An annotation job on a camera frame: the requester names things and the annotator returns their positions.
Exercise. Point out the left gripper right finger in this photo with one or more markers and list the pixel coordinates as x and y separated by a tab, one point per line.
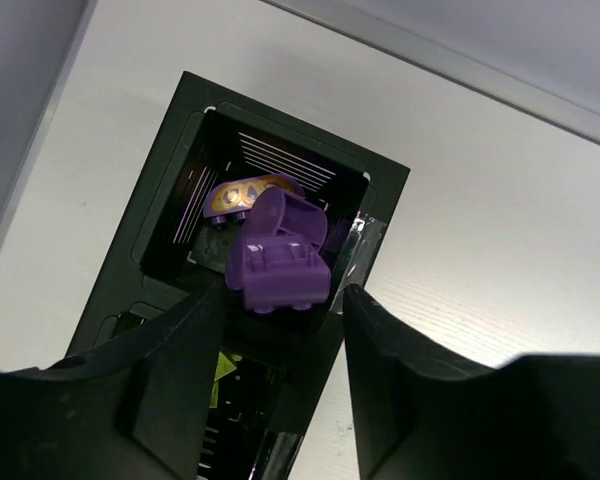
422	411

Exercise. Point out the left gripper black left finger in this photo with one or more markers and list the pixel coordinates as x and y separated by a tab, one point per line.
105	400

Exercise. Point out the lime green lego brick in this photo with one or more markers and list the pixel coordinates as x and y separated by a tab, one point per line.
227	364

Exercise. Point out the purple and lime lego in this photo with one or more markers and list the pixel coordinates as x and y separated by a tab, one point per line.
273	272

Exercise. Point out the purple round paw lego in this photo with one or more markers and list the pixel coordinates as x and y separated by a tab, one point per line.
235	198

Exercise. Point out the black slotted container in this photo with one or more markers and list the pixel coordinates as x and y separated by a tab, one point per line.
164	251

